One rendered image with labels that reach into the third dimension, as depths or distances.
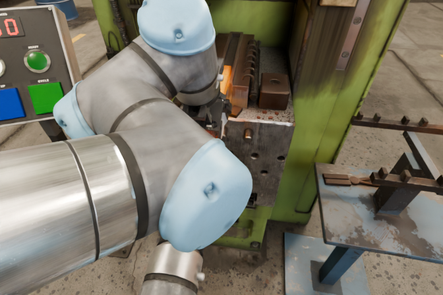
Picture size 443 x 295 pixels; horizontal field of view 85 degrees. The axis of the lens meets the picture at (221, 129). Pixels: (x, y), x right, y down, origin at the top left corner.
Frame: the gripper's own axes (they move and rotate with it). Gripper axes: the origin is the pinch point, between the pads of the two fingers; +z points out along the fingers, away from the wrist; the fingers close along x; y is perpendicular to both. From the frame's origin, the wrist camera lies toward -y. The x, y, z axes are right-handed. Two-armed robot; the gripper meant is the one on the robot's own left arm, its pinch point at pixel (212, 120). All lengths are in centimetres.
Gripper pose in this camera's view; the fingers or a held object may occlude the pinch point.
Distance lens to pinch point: 57.7
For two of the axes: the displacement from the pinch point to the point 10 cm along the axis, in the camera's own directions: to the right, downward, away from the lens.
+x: 9.9, 0.9, -1.1
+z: 0.7, 3.4, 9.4
